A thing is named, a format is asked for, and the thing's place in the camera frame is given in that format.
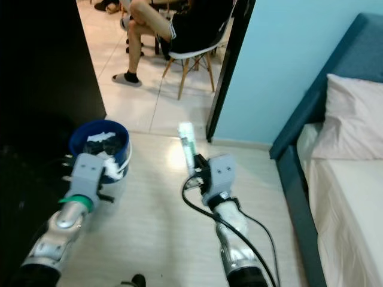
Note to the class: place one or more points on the black door frame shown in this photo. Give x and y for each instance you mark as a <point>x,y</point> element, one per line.
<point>233,54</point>

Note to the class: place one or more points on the seated person in black shirt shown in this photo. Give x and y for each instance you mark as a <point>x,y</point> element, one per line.
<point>197,30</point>

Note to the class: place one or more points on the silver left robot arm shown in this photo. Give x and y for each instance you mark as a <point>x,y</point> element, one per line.
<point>63,230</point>

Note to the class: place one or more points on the white chair wooden legs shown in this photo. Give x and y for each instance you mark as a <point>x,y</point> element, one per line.
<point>191,55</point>

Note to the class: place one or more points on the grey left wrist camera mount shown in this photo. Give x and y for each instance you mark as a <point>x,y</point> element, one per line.
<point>87,173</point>

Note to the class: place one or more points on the black cabinet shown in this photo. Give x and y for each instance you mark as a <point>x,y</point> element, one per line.
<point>48,72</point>

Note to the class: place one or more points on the pink patterned pillow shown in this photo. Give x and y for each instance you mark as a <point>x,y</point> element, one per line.
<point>353,113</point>

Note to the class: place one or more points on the person wearing dark slippers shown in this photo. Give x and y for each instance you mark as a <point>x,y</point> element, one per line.
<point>106,6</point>

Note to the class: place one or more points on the white snack wrapper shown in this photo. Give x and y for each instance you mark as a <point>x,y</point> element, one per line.
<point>187,146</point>

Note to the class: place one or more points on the crumpled white paper waste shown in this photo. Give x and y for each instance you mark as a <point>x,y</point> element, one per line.
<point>99,137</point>

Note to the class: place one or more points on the blue plastic bucket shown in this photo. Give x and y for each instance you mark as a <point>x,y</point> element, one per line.
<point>124,156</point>

